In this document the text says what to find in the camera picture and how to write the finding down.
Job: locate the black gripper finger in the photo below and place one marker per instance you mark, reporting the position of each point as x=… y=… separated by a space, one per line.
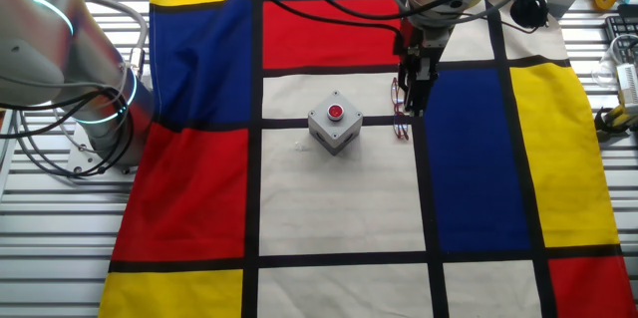
x=409 y=95
x=422 y=98

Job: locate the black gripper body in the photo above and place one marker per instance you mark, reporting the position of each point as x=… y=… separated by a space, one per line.
x=406 y=66

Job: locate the red thin-framed glasses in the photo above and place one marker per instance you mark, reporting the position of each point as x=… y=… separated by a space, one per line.
x=401 y=131

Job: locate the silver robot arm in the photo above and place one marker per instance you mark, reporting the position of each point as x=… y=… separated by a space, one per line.
x=30 y=59

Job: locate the grey box with red button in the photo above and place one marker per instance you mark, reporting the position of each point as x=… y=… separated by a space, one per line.
x=334 y=131

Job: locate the small clear plastic piece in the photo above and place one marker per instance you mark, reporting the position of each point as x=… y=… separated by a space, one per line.
x=299 y=147

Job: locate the colour-block patterned cloth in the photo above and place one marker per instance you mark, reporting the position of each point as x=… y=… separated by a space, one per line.
x=339 y=198

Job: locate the yellow and black tool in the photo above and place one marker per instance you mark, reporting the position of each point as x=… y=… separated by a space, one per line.
x=620 y=117

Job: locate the white ribbed device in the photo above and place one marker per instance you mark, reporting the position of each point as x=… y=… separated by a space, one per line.
x=629 y=86

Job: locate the black keyboard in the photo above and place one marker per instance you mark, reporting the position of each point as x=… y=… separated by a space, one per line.
x=620 y=26

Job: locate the silver depth camera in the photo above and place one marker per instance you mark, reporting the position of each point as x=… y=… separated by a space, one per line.
x=432 y=36

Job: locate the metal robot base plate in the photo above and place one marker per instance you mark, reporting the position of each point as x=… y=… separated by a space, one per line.
x=80 y=158

